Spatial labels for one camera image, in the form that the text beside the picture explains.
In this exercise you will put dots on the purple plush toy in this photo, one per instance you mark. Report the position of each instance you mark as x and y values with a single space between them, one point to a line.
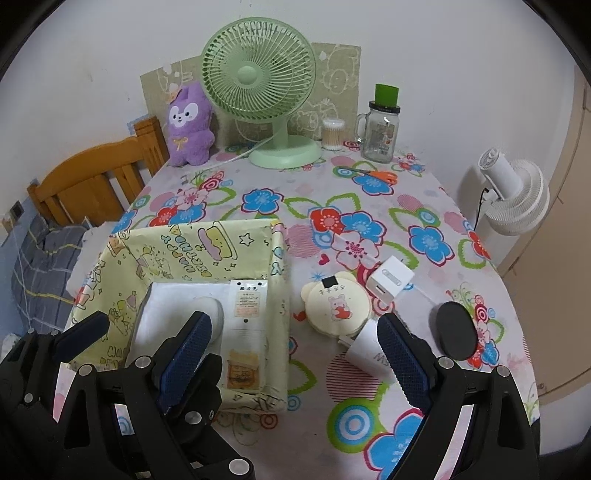
187 124

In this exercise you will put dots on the white cloth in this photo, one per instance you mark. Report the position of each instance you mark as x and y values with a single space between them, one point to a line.
92 235

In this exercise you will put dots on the beige wooden door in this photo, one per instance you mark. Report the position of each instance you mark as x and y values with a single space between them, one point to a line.
568 230

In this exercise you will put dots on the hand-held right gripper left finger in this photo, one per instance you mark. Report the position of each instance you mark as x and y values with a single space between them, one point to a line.
184 364

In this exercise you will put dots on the yellow cartoon fabric storage box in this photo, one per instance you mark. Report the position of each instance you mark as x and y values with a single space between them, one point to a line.
194 244

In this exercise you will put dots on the grey plaid bedding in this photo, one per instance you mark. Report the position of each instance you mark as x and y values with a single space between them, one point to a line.
41 263

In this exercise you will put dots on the flat white box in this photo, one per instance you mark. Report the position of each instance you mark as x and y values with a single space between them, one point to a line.
171 314

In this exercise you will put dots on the white cube charger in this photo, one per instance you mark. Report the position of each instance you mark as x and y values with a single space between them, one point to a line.
390 282

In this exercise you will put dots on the clear cotton swab tub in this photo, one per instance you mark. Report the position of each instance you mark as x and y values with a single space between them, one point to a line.
333 134

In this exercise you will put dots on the wall outlet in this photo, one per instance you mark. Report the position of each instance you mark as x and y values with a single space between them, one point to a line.
16 211

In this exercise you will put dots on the cream round bear case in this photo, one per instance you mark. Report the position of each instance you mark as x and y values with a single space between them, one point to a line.
334 307

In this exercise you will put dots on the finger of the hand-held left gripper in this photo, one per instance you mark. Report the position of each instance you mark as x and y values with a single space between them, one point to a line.
85 332

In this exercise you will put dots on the black oval disc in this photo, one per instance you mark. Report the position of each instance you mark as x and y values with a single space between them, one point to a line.
457 330

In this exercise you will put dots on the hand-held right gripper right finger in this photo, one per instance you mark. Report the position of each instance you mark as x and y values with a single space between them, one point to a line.
401 364

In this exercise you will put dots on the glass mug jar green lid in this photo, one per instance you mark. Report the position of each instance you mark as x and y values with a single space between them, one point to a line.
378 134

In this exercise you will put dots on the white plug charger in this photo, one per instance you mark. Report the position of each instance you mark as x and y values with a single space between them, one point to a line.
369 353

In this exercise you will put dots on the beige cartoon print board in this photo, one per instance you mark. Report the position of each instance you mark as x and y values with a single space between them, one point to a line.
337 69

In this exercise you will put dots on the white printed card packet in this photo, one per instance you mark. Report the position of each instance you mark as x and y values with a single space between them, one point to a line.
247 314

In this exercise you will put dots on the green desk fan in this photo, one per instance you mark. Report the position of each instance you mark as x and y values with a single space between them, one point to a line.
258 74

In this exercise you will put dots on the white circulator fan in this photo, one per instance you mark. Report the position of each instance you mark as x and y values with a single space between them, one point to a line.
512 194

